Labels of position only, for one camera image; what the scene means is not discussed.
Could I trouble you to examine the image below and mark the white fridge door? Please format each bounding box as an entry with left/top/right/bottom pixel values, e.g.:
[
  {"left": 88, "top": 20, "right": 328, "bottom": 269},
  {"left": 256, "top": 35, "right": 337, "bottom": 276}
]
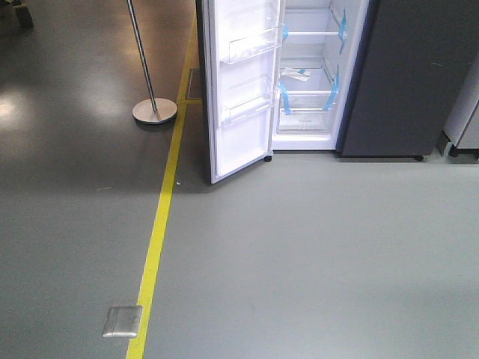
[{"left": 196, "top": 1, "right": 284, "bottom": 184}]

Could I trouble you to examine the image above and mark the grey side-by-side fridge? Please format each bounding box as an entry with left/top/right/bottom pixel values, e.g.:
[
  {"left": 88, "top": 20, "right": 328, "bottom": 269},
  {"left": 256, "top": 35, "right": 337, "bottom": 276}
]
[{"left": 272, "top": 1, "right": 478, "bottom": 161}]

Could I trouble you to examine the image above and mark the clear lower door bin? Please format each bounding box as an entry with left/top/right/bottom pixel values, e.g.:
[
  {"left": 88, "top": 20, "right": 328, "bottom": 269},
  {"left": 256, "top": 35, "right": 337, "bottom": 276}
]
[{"left": 219, "top": 82, "right": 275, "bottom": 126}]

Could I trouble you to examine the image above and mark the clear door bin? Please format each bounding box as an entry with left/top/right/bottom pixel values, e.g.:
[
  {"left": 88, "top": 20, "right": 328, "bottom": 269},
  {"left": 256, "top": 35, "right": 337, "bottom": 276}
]
[
  {"left": 219, "top": 82, "right": 275, "bottom": 126},
  {"left": 219, "top": 25, "right": 284, "bottom": 64}
]

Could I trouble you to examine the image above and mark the silver sign stand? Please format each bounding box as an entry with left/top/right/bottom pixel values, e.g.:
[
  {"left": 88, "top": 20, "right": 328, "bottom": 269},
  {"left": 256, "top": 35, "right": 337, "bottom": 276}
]
[{"left": 126, "top": 0, "right": 178, "bottom": 125}]

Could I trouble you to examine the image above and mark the white paper packet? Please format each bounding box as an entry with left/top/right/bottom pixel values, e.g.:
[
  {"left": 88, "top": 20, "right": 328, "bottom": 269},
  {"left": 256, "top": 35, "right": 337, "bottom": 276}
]
[{"left": 281, "top": 67, "right": 311, "bottom": 82}]

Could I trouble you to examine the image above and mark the clear upper door bin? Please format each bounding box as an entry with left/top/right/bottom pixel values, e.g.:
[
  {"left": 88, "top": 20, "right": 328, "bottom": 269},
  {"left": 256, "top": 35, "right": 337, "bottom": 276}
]
[{"left": 219, "top": 25, "right": 284, "bottom": 64}]

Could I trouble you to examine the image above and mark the silver floor socket plate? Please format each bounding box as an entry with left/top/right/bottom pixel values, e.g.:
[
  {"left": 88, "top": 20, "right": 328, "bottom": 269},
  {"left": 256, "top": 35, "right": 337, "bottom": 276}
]
[{"left": 102, "top": 305, "right": 143, "bottom": 339}]

